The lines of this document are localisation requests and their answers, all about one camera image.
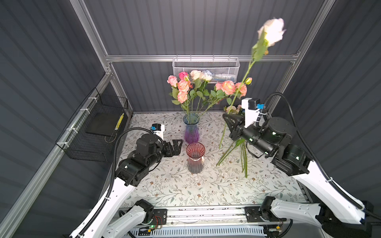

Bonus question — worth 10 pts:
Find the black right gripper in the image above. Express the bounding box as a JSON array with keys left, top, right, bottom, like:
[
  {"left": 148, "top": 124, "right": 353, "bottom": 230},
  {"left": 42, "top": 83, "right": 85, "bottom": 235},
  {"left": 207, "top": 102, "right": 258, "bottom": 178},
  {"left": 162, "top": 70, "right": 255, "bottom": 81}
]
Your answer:
[{"left": 223, "top": 111, "right": 271, "bottom": 157}]

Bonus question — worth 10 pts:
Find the blue purple glass vase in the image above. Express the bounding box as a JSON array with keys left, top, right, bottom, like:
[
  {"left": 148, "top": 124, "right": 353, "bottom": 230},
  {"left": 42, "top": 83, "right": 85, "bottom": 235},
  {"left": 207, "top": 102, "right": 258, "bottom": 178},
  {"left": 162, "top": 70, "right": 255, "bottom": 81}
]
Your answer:
[{"left": 183, "top": 113, "right": 200, "bottom": 144}]

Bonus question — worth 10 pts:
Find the red glass vase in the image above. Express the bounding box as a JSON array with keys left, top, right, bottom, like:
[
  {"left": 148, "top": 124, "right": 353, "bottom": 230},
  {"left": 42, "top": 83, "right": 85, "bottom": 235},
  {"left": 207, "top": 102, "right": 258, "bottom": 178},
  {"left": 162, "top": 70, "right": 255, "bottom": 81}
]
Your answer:
[{"left": 186, "top": 142, "right": 205, "bottom": 174}]

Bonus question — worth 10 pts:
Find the peach spray rose branch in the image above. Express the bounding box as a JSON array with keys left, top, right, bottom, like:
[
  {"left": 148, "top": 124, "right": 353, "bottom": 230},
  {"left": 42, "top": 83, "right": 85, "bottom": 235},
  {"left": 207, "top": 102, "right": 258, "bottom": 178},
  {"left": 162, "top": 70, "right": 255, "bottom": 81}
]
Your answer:
[{"left": 202, "top": 77, "right": 253, "bottom": 114}]

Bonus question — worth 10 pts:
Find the white rose stem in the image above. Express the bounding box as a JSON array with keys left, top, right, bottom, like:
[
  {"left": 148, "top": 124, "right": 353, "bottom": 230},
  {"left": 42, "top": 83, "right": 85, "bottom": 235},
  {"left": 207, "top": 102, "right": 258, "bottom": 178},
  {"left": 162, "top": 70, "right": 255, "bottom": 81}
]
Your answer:
[{"left": 201, "top": 70, "right": 213, "bottom": 82}]

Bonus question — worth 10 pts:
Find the pink cream spray rose stem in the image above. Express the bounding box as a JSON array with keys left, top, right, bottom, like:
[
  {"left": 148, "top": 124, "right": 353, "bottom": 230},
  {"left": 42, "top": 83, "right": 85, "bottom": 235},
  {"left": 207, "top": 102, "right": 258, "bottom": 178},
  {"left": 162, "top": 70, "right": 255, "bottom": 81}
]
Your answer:
[{"left": 167, "top": 75, "right": 192, "bottom": 114}]

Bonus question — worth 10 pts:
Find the hot pink rose stem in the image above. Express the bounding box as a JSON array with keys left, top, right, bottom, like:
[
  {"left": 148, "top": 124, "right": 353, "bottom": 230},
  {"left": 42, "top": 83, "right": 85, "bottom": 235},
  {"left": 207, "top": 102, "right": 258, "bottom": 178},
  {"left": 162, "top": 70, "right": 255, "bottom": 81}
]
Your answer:
[{"left": 179, "top": 72, "right": 190, "bottom": 82}]

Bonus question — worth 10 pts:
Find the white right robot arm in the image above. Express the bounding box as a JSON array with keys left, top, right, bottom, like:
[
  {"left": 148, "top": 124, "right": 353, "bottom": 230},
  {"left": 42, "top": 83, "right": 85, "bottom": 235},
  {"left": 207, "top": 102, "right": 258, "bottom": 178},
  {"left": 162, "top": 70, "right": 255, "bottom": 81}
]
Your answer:
[{"left": 223, "top": 114, "right": 373, "bottom": 238}]

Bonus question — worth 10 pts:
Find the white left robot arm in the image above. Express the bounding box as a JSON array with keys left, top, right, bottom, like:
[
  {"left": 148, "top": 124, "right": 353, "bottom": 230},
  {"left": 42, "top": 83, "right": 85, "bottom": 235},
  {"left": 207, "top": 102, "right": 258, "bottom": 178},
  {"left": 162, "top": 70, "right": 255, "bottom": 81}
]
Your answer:
[{"left": 69, "top": 132, "right": 183, "bottom": 238}]

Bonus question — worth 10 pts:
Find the pile of artificial flowers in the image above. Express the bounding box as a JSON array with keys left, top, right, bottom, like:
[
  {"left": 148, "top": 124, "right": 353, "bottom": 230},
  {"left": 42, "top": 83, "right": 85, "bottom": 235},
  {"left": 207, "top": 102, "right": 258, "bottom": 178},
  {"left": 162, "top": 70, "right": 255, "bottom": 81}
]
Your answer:
[{"left": 216, "top": 105, "right": 248, "bottom": 178}]

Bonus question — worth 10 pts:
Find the floral patterned table mat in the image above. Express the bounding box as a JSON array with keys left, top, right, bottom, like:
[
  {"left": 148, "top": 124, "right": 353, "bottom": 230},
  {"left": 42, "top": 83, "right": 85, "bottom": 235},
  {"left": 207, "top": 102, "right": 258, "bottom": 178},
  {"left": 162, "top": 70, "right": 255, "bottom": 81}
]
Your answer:
[{"left": 122, "top": 112, "right": 306, "bottom": 208}]

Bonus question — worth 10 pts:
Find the yellow tool in basket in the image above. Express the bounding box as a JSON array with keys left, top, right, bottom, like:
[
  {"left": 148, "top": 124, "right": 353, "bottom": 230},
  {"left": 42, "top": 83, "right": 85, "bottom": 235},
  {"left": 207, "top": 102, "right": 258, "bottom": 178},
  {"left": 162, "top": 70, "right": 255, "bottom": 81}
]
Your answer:
[{"left": 115, "top": 113, "right": 125, "bottom": 131}]

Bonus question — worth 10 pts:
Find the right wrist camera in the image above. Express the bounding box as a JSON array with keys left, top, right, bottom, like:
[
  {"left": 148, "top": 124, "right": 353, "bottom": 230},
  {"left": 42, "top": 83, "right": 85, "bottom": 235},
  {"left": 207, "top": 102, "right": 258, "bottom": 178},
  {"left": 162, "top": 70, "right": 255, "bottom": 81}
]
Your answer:
[{"left": 241, "top": 98, "right": 264, "bottom": 128}]

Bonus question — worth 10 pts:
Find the white wire wall basket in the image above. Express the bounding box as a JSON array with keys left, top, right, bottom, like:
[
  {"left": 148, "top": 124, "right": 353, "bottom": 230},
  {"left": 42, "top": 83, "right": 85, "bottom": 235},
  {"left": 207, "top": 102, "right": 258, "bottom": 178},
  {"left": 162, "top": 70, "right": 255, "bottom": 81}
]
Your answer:
[{"left": 172, "top": 57, "right": 240, "bottom": 83}]

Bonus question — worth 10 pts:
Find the black wire side basket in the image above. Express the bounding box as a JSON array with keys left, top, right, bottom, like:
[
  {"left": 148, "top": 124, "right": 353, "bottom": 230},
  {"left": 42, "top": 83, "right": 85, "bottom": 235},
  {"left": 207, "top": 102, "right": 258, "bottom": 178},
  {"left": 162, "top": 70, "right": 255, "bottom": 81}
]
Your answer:
[{"left": 56, "top": 88, "right": 129, "bottom": 162}]

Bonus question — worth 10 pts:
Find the left black corrugated cable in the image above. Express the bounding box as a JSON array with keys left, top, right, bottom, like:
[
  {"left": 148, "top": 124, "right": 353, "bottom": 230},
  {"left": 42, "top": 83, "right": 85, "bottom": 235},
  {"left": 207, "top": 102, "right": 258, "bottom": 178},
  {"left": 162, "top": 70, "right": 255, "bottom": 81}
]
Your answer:
[{"left": 74, "top": 127, "right": 164, "bottom": 238}]

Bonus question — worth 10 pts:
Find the black corrugated cable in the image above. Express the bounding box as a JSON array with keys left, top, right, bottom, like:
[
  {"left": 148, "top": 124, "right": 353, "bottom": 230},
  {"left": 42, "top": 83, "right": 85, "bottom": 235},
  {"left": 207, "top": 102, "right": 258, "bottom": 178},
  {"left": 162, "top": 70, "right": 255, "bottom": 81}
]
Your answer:
[
  {"left": 263, "top": 92, "right": 381, "bottom": 222},
  {"left": 74, "top": 127, "right": 164, "bottom": 238}
]

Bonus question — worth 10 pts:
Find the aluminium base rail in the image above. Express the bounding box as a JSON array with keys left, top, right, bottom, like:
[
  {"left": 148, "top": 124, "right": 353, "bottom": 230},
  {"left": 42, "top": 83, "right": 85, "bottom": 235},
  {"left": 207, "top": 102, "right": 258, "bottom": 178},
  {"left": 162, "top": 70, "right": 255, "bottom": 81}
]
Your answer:
[{"left": 150, "top": 204, "right": 290, "bottom": 227}]

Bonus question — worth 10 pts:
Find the right black corrugated cable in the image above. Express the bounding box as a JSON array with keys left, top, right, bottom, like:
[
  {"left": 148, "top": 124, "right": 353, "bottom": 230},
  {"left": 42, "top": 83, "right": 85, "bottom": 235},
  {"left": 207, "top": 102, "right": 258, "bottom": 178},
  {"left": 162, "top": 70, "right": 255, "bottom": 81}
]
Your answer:
[{"left": 263, "top": 92, "right": 381, "bottom": 222}]

